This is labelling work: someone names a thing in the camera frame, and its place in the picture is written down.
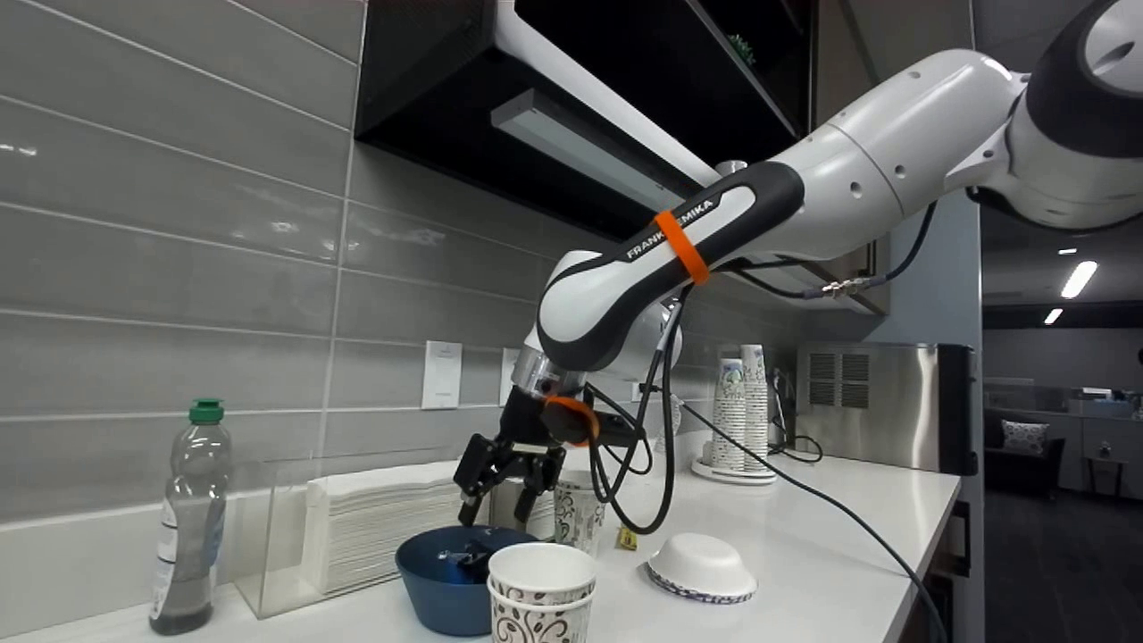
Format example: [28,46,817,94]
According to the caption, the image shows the black appliance cable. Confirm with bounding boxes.
[766,368,824,463]

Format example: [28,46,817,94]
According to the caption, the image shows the patterned paper cup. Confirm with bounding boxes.
[553,471,609,557]

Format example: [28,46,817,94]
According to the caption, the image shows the dark armchair with cushion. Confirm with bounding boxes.
[983,408,1067,497]

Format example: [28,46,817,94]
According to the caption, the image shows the stack of white napkins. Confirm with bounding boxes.
[302,459,467,597]

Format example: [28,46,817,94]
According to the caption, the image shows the clear bottle with green cap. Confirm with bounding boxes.
[149,398,234,636]

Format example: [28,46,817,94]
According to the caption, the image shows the blue bowl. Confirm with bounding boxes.
[395,524,542,638]

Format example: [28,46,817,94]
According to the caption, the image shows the stack of patterned paper cups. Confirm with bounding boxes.
[487,542,598,643]

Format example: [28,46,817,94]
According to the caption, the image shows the white paper bowl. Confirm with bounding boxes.
[644,532,759,605]

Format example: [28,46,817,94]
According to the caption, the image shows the small side table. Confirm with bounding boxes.
[1084,441,1128,497]

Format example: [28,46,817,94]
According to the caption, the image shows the tall stacks of paper cups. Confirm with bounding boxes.
[711,344,772,474]

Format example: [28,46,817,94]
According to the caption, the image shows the stainless steel appliance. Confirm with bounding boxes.
[796,341,981,477]

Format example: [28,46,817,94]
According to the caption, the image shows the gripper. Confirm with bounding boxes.
[453,388,570,528]

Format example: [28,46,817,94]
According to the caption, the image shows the white wall plate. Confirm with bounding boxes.
[421,339,464,411]
[499,347,524,408]

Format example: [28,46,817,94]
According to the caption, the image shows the clear acrylic napkin holder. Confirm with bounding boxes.
[233,445,501,620]

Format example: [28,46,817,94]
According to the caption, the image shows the white round cup tray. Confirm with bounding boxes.
[691,454,779,487]

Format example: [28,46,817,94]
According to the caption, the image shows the black wall cabinet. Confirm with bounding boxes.
[354,0,891,316]

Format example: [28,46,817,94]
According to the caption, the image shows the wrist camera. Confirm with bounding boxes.
[564,398,647,449]

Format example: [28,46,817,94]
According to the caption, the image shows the black bottle lid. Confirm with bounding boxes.
[437,541,493,583]

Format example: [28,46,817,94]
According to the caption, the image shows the under-cabinet light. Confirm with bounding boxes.
[488,88,690,213]

